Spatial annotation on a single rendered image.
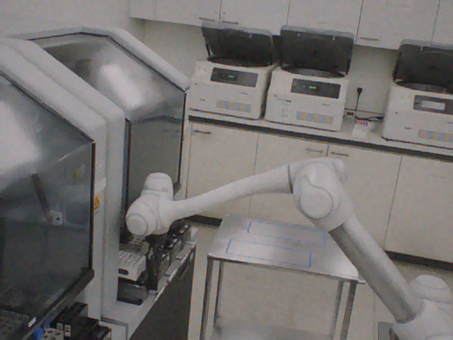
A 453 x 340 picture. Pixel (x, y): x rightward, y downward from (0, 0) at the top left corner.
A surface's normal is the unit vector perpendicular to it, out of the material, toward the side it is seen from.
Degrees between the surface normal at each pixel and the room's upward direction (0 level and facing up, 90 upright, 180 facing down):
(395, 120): 90
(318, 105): 90
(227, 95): 90
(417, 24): 90
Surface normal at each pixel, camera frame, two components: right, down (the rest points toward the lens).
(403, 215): -0.24, 0.29
